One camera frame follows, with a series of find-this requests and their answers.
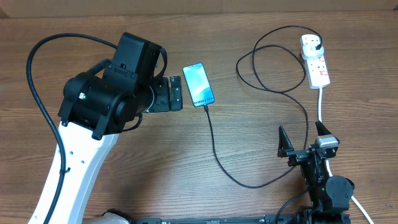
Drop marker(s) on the white charger plug adapter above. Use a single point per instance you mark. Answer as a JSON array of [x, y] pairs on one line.
[[309, 52]]

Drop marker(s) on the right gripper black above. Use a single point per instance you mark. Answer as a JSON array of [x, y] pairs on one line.
[[285, 150]]

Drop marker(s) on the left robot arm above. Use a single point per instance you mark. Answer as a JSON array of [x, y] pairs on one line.
[[96, 106]]

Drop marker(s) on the blue screen Galaxy smartphone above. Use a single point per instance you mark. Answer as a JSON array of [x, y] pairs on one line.
[[198, 85]]

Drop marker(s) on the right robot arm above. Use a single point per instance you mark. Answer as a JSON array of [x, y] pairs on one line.
[[329, 194]]

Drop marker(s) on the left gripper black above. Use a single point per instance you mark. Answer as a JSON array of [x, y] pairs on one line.
[[164, 102]]

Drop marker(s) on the white power strip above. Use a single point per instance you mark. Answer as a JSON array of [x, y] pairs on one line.
[[316, 69]]

